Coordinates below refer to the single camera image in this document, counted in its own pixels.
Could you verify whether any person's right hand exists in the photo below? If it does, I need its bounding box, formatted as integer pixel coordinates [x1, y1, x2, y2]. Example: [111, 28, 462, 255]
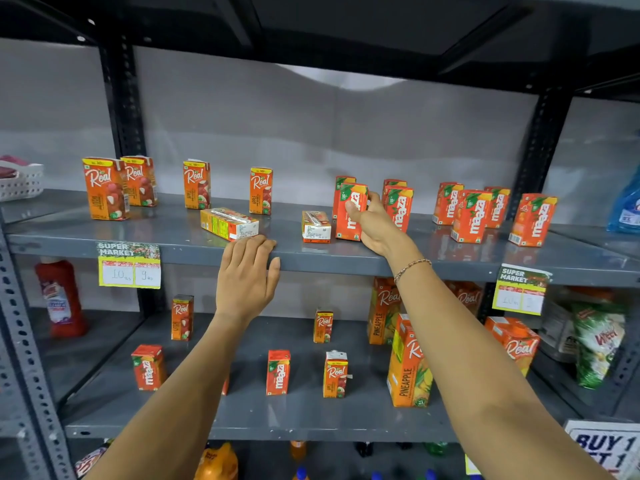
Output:
[345, 191, 421, 263]

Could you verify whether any person's left hand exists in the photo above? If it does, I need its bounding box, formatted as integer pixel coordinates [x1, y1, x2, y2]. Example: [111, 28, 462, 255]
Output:
[215, 235, 281, 326]

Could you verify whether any person's right forearm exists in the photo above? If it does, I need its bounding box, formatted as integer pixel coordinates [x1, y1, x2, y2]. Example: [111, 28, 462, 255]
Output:
[389, 245, 617, 480]

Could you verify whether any person's left forearm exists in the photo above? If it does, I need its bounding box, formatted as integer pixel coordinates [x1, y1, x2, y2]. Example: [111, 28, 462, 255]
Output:
[85, 315, 254, 480]

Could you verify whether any grey metal shelving rack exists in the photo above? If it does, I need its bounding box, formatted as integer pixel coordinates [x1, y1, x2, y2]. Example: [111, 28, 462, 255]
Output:
[0, 0, 640, 480]

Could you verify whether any small lychee juice carton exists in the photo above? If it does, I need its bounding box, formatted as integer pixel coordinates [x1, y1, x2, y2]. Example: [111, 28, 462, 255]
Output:
[313, 309, 335, 344]
[322, 350, 354, 399]
[171, 295, 195, 342]

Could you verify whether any yellow shelf price tag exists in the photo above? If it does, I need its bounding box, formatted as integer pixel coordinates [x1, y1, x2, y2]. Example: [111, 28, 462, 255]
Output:
[96, 241, 162, 290]
[492, 264, 554, 316]

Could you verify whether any large pineapple juice carton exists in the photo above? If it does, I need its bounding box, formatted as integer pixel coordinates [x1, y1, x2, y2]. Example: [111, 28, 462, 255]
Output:
[367, 277, 402, 346]
[386, 314, 434, 409]

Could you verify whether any row of orange mango cartons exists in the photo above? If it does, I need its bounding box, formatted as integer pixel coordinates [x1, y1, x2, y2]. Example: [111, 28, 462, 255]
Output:
[332, 176, 559, 248]

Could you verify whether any row of orange lychee cartons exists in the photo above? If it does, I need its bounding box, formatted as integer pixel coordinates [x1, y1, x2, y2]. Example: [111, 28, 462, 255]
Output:
[82, 155, 333, 244]

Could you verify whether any large orange juice carton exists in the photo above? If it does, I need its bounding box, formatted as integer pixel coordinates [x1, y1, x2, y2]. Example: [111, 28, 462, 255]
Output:
[484, 316, 542, 377]
[444, 280, 484, 316]

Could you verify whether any red cleaner bottle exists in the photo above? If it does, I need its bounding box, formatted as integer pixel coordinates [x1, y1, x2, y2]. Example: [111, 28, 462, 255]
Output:
[34, 258, 89, 339]

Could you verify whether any large orange drink bottle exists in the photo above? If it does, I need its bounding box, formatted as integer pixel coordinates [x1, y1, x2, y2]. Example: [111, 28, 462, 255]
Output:
[194, 442, 240, 480]

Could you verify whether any white plastic basket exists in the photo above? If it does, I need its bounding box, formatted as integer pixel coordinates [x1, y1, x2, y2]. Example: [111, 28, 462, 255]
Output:
[0, 162, 45, 202]

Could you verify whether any white plastic packet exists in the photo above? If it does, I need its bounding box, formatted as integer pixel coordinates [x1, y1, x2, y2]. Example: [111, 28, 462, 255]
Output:
[538, 287, 617, 364]

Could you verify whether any pink packet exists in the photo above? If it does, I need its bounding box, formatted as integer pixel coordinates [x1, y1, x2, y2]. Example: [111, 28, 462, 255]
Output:
[0, 154, 30, 179]

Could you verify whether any red printed snack packet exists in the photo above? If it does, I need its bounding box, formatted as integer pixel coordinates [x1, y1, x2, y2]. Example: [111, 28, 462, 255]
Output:
[74, 441, 113, 479]

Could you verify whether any blue liquid bottle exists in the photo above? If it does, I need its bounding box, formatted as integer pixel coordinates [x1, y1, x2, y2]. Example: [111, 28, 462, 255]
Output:
[606, 166, 640, 235]

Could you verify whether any green detergent packet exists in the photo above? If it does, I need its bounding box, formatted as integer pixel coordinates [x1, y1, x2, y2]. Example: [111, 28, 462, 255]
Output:
[571, 302, 627, 390]

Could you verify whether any white offer sign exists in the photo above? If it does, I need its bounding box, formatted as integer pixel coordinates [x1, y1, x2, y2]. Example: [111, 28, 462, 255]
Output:
[563, 420, 640, 480]

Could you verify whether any beaded wrist bracelet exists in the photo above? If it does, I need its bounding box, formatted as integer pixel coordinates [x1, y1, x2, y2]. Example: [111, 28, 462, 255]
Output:
[393, 258, 433, 285]

